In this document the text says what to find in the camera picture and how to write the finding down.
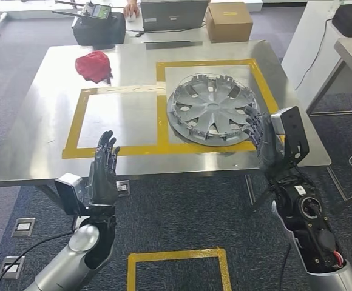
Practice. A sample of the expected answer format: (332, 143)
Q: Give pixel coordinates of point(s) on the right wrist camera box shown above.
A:
(292, 128)

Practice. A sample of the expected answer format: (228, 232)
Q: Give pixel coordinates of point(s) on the steel floor socket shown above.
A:
(23, 227)
(11, 268)
(122, 188)

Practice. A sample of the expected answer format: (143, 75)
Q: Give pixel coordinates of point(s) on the grey plastic wheel hubcap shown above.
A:
(212, 108)

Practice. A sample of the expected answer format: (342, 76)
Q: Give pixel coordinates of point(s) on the person's hand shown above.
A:
(131, 9)

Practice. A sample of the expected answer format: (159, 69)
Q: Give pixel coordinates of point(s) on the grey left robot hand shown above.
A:
(103, 180)

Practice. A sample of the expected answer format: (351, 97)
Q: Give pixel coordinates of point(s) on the red cloth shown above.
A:
(94, 66)

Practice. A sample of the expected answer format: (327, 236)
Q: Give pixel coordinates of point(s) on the white computer mouse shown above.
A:
(131, 17)

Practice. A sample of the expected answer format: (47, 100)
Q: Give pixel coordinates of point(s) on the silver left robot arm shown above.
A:
(72, 257)

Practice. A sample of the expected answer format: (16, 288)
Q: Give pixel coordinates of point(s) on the handheld controller with screen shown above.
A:
(98, 12)

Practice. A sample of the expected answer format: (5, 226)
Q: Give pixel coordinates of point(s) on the grey laptop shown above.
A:
(173, 14)

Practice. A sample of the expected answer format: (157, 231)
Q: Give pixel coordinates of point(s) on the steel workbench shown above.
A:
(42, 120)

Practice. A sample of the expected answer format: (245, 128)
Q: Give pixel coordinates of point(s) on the brown cardboard box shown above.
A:
(229, 24)

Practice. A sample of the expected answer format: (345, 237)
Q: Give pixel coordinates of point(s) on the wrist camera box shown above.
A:
(69, 194)
(292, 128)

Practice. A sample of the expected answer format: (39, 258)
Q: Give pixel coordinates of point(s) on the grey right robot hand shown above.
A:
(269, 148)

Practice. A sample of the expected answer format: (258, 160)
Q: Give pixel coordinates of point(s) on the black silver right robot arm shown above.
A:
(309, 225)

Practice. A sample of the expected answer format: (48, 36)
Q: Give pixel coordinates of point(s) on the black bag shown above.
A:
(100, 32)

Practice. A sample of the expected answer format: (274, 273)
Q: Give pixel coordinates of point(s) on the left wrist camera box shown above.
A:
(69, 194)

